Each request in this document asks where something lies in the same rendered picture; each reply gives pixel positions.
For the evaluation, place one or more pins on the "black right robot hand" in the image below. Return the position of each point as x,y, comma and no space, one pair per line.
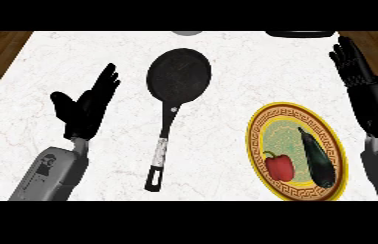
362,84

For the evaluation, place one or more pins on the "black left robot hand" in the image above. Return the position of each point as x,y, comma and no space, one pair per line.
86,111

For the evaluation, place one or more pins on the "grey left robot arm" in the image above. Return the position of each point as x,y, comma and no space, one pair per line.
49,174

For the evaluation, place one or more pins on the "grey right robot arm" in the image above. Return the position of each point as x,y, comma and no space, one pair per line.
369,161

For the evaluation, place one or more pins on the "black frying pan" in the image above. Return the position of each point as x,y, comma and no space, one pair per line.
177,88

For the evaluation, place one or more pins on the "yellow patterned plate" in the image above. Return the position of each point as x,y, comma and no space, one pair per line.
297,151

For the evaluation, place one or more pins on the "red bell pepper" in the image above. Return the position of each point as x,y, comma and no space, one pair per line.
279,166

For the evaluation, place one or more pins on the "black flat object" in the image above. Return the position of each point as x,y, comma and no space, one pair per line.
300,33

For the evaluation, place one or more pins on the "dark green eggplant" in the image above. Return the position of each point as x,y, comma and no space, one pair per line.
318,158

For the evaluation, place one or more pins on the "grey round object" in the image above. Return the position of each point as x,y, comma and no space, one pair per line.
186,32

